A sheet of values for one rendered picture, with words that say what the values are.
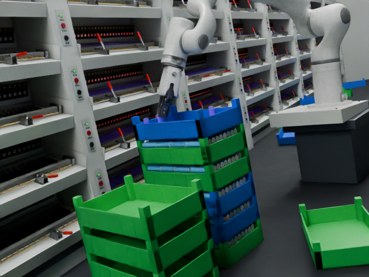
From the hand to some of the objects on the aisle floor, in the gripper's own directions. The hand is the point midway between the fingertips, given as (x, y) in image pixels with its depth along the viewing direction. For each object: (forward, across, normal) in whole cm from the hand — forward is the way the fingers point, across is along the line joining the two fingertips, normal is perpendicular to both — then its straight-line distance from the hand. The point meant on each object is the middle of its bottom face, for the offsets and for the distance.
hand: (162, 111), depth 139 cm
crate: (+27, +35, +55) cm, 70 cm away
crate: (-9, -104, +120) cm, 159 cm away
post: (-10, -164, +134) cm, 212 cm away
